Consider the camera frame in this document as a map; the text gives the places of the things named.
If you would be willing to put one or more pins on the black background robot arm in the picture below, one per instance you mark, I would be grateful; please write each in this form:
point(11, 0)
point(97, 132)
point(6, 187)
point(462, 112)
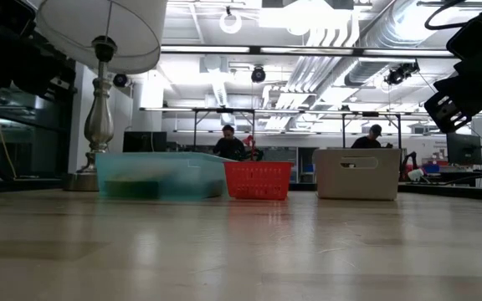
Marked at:
point(410, 161)

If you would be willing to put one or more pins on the black monitor on arm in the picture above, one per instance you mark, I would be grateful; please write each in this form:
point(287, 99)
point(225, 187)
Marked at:
point(463, 149)

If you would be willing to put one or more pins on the table lamp white shade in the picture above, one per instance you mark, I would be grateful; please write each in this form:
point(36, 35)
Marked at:
point(98, 121)

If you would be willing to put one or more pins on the black ceiling spotlight cluster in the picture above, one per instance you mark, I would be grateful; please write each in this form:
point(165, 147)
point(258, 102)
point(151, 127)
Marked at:
point(396, 76)

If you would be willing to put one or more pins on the person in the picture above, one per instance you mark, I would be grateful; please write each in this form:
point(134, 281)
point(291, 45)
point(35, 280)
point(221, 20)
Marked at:
point(368, 142)
point(228, 147)

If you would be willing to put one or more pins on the black computer monitor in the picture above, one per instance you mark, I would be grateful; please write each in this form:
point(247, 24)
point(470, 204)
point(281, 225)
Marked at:
point(145, 141)

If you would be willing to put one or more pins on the light grey plastic bin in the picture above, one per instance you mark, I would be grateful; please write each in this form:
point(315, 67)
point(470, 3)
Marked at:
point(358, 182)

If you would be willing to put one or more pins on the long linear ceiling light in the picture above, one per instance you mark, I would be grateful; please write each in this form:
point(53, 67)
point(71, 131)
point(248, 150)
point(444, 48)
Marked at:
point(207, 49)

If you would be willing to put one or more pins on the teal translucent plastic tray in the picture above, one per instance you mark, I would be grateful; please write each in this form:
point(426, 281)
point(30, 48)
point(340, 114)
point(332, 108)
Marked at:
point(191, 175)

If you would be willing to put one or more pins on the red plastic basket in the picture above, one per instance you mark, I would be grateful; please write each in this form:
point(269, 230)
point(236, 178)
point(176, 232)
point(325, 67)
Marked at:
point(257, 180)

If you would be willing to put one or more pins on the black background rig frame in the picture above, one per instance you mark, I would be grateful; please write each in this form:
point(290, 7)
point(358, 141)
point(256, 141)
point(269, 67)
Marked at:
point(224, 110)
point(370, 113)

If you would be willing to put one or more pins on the silver spiral air duct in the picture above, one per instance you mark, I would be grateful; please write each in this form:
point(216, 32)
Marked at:
point(364, 71)

